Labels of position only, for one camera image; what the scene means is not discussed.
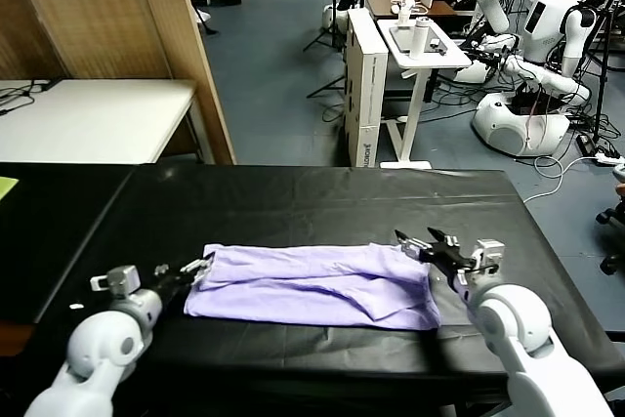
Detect white bottle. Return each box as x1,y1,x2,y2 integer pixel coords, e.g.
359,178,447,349
408,16,434,60

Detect small white desk gadget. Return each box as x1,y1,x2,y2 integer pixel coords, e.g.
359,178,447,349
392,0,431,26

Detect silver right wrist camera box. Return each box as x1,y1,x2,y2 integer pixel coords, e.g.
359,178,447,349
471,239,506,274

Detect white humanoid robot black shoulders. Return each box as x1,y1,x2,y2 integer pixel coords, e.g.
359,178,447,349
471,0,600,159

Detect yellow-green paper sheet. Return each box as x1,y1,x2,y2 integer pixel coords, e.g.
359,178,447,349
0,176,21,203

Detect white side table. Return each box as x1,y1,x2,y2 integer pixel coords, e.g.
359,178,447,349
378,18,474,170

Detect black light stand tripod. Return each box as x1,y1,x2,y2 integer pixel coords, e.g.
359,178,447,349
303,0,353,55

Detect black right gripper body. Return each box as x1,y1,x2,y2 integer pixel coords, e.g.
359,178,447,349
422,249,478,284

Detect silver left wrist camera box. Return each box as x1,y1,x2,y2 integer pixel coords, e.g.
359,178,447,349
90,265,143,296

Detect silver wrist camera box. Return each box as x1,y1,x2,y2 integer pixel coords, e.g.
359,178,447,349
90,265,143,296
471,239,506,274

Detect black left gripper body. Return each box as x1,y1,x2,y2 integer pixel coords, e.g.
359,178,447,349
146,272,196,313

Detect lavender t-shirt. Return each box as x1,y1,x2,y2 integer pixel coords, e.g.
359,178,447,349
184,242,442,332

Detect wooden folding screen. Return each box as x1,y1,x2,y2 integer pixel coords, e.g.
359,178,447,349
0,0,239,167

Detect tall white cardboard box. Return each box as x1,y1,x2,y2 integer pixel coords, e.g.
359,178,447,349
344,8,391,169

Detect black office chair base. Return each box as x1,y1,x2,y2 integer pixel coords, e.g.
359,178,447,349
596,201,625,276

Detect black camera tripod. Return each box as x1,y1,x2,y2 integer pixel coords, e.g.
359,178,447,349
578,0,625,154

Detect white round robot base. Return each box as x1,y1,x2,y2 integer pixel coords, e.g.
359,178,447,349
321,5,351,30

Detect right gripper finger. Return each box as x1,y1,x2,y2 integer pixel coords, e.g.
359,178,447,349
394,229,431,262
427,227,460,252

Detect grey tablet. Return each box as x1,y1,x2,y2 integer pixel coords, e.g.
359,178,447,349
390,23,443,54

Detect black power adapter with cable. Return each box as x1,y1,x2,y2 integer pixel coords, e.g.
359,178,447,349
0,76,64,118

